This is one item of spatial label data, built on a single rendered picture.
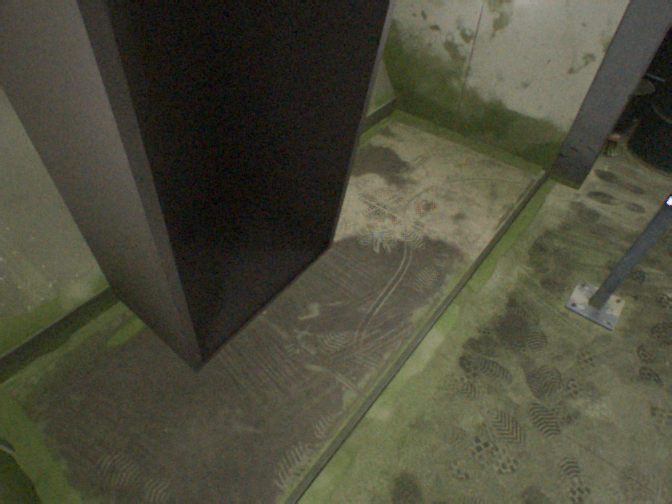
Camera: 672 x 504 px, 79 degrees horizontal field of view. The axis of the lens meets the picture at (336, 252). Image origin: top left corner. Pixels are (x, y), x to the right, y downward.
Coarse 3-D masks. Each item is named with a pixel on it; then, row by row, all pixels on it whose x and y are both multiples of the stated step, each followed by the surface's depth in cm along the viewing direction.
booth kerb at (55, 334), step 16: (384, 112) 279; (368, 128) 272; (80, 304) 163; (96, 304) 169; (112, 304) 175; (64, 320) 160; (80, 320) 166; (32, 336) 153; (48, 336) 158; (64, 336) 164; (16, 352) 151; (32, 352) 156; (48, 352) 161; (0, 368) 149; (16, 368) 154
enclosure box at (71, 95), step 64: (0, 0) 46; (64, 0) 37; (128, 0) 74; (192, 0) 84; (256, 0) 97; (320, 0) 89; (384, 0) 80; (0, 64) 59; (64, 64) 45; (128, 64) 81; (192, 64) 93; (256, 64) 110; (320, 64) 100; (64, 128) 58; (128, 128) 48; (192, 128) 105; (256, 128) 127; (320, 128) 113; (64, 192) 82; (128, 192) 57; (192, 192) 121; (256, 192) 151; (320, 192) 129; (128, 256) 80; (192, 256) 133; (256, 256) 137; (320, 256) 140; (192, 320) 120
